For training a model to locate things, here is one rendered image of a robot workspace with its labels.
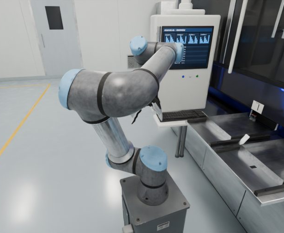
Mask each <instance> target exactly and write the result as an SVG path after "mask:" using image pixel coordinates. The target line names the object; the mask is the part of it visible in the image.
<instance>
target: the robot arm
mask: <svg viewBox="0 0 284 233"><path fill-rule="evenodd" d="M130 49H131V52H132V54H133V56H134V58H135V60H136V62H137V63H138V68H137V69H135V70H133V71H132V72H130V73H117V72H106V71H97V70H87V69H84V68H82V69H72V70H69V71H68V72H66V73H65V74H64V76H63V77H62V79H61V81H60V84H59V90H58V97H59V101H60V104H61V105H62V106H63V107H64V108H66V109H68V110H74V111H76V112H77V113H78V115H79V116H80V118H81V119H82V120H83V121H84V122H85V123H87V124H91V125H92V126H93V128H94V130H95V131H96V133H97V134H98V136H99V137H100V139H101V140H102V142H103V143H104V145H105V147H106V148H107V150H106V154H105V157H106V159H105V161H106V164H107V165H108V166H109V167H111V168H113V169H115V170H120V171H124V172H128V173H131V174H135V175H138V176H140V180H139V182H138V184H137V188H136V192H137V197H138V199H139V200H140V201H141V202H142V203H144V204H146V205H150V206H157V205H160V204H162V203H164V202H165V201H166V200H167V198H168V195H169V188H168V185H167V182H166V172H167V166H168V162H167V155H166V153H165V152H164V151H163V150H162V149H161V148H159V147H157V146H153V145H149V146H144V147H143V148H138V147H134V146H133V144H132V142H131V141H130V140H128V139H126V136H125V134H124V132H123V130H122V127H121V125H120V123H119V120H118V117H125V116H129V115H131V124H133V123H134V122H135V120H136V118H137V117H138V114H139V113H140V112H141V111H142V108H145V107H146V106H150V107H151V106H152V108H153V110H155V111H156V114H157V115H158V117H159V119H160V120H161V121H162V120H163V115H162V109H161V105H160V100H159V98H158V96H157V93H158V91H159V87H160V85H159V84H160V82H161V81H162V79H163V77H164V76H165V74H166V73H167V71H168V70H169V68H170V67H171V65H172V64H173V62H181V61H182V59H183V54H184V45H183V44H182V43H176V42H174V43H165V42H148V41H147V40H146V39H145V38H144V37H143V36H136V37H134V38H133V39H132V40H131V42H130Z"/></svg>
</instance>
